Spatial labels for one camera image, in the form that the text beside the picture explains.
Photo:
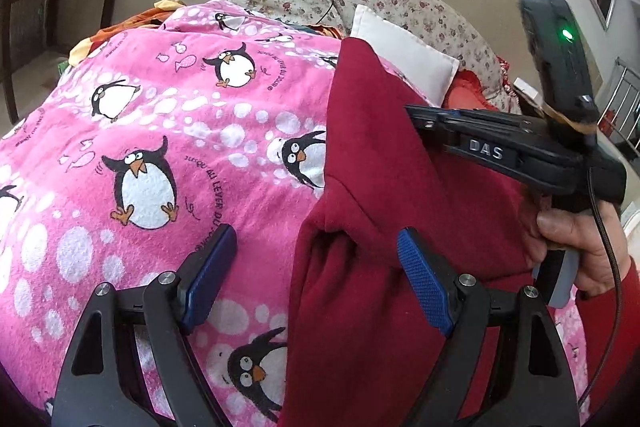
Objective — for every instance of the dark red garment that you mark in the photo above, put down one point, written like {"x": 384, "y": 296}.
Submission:
{"x": 359, "y": 346}

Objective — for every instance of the pink penguin blanket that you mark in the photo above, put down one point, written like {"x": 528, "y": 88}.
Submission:
{"x": 137, "y": 156}

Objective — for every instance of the metal rail rack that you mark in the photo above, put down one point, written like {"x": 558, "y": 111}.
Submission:
{"x": 619, "y": 119}

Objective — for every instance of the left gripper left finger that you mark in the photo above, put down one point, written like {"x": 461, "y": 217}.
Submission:
{"x": 101, "y": 381}

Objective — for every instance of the red heart cushion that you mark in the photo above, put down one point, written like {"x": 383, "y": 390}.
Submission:
{"x": 466, "y": 92}

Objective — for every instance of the floral grey quilt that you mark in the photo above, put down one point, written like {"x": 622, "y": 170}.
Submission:
{"x": 433, "y": 21}

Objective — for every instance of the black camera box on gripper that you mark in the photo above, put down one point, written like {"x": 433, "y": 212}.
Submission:
{"x": 554, "y": 42}

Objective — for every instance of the white pillow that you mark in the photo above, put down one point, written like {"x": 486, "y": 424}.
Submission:
{"x": 426, "y": 70}

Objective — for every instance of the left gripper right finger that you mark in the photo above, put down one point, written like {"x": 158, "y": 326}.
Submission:
{"x": 530, "y": 383}

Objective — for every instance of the person right hand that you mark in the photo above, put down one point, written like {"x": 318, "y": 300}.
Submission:
{"x": 579, "y": 231}

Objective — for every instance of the red sleeve right forearm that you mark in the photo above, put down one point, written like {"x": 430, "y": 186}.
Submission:
{"x": 597, "y": 314}

